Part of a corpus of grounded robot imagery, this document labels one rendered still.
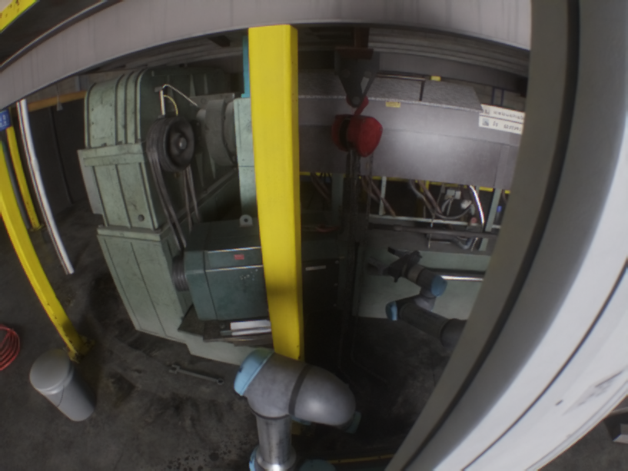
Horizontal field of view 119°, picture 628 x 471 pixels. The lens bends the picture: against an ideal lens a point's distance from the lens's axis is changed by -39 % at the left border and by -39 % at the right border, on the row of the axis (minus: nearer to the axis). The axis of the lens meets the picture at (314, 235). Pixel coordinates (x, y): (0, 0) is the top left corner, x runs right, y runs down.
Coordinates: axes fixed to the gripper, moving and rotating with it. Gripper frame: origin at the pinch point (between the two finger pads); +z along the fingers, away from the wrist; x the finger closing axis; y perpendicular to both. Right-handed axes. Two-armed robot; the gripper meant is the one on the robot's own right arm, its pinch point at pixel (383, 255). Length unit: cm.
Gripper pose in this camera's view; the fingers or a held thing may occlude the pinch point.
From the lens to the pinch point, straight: 132.9
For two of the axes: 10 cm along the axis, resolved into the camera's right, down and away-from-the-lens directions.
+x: 7.7, -3.1, 5.5
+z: -6.3, -3.8, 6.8
